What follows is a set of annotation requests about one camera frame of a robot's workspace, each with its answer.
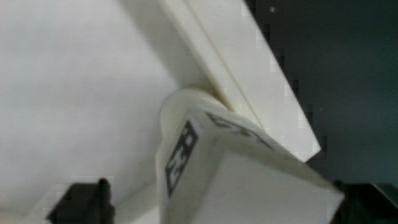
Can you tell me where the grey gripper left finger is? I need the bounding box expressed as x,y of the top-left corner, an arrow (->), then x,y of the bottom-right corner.
47,178 -> 116,224

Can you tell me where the white table leg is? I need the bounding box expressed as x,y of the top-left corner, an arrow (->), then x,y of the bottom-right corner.
157,88 -> 343,224

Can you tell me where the white square table top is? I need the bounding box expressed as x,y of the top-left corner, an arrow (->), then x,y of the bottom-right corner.
0,0 -> 212,224

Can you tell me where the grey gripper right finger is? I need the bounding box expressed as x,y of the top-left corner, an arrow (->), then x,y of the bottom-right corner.
331,181 -> 398,224

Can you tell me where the white right fence piece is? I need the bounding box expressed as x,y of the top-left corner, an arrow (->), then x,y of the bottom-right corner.
158,0 -> 320,160

